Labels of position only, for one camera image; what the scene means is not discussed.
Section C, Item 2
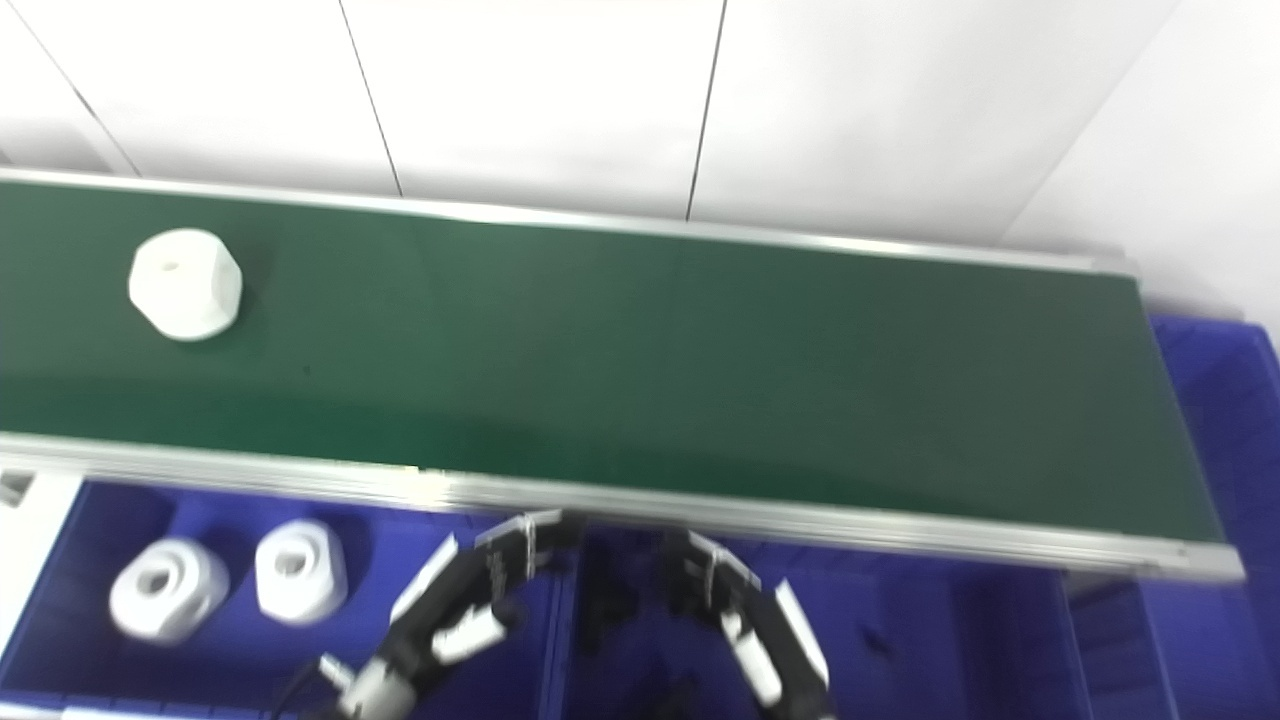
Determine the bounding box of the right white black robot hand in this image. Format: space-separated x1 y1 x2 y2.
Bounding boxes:
660 528 836 716

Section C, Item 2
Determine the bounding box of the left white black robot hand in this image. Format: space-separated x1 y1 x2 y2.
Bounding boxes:
375 510 586 701

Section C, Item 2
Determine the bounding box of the white faceted block part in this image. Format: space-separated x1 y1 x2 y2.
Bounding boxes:
128 228 244 343
254 519 349 627

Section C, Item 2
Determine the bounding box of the green conveyor belt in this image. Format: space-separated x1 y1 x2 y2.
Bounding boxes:
0 168 1247 584
0 180 1227 549

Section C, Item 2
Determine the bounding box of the blue bin with black parts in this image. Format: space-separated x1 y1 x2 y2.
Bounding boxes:
565 520 1093 720

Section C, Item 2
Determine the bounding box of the blue bin with white parts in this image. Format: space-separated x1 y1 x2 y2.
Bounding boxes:
0 480 577 720

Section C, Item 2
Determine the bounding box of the white block part large hole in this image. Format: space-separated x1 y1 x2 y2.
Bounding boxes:
108 537 231 644

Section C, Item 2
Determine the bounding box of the empty blue bin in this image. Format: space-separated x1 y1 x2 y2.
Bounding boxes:
1060 315 1280 720

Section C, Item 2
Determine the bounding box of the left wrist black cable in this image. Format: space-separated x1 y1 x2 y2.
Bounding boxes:
270 655 353 720

